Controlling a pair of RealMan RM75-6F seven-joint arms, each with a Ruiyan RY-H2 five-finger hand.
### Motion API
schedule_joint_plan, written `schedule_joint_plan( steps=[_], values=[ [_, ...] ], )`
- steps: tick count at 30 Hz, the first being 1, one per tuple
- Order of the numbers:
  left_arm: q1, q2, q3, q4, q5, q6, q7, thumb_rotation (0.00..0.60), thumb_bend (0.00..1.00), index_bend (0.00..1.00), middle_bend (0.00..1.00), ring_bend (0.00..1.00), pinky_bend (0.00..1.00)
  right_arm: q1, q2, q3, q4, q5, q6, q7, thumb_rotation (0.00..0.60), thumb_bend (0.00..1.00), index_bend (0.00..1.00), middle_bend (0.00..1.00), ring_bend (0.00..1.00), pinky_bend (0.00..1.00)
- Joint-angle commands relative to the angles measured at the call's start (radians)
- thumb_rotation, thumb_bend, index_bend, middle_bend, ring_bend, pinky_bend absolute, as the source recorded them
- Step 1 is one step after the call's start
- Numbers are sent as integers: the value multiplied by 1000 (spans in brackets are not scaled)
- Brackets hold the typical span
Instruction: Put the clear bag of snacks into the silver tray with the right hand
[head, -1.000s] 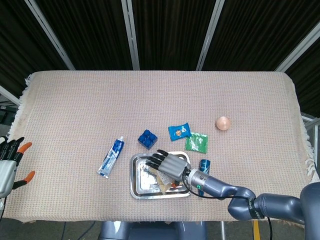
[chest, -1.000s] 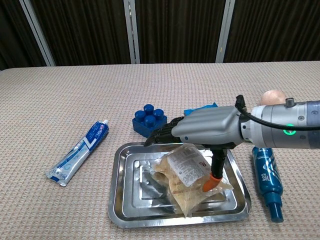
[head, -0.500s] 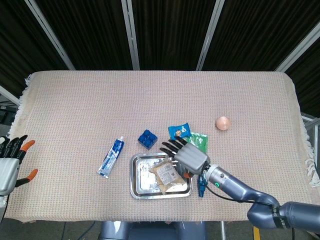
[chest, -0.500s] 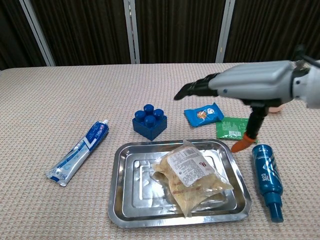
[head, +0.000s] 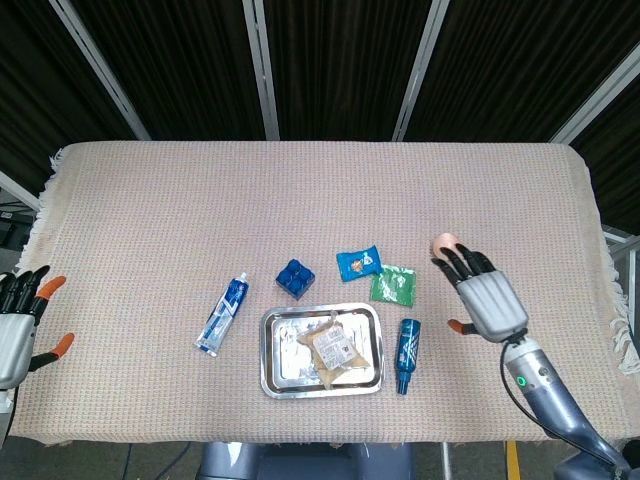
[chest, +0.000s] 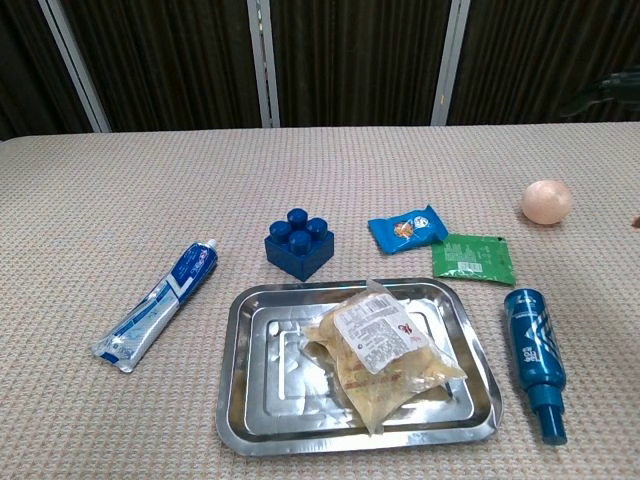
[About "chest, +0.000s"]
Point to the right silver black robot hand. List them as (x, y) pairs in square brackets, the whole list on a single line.
[(617, 87)]

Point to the clear bag of snacks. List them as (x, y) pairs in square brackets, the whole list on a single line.
[(380, 350)]

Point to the stainless steel tray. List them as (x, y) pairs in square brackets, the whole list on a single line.
[(265, 380)]

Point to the black pleated curtain panel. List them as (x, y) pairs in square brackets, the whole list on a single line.
[(30, 65), (170, 65), (530, 55), (360, 60)]

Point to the pink peach ball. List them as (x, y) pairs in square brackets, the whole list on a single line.
[(546, 201)]

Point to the green snack packet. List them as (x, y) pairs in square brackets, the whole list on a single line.
[(475, 260)]

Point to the blue snack packet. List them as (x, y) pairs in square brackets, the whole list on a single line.
[(407, 230)]

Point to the blue spray bottle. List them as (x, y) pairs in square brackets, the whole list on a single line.
[(532, 340)]

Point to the blue plastic building block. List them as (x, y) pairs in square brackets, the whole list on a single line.
[(300, 250)]

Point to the beige woven tablecloth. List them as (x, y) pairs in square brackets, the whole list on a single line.
[(150, 200)]

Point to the blue white toothpaste tube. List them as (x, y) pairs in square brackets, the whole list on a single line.
[(160, 300)]

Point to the grey metal partition post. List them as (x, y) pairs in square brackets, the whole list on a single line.
[(450, 65), (264, 65), (75, 65)]

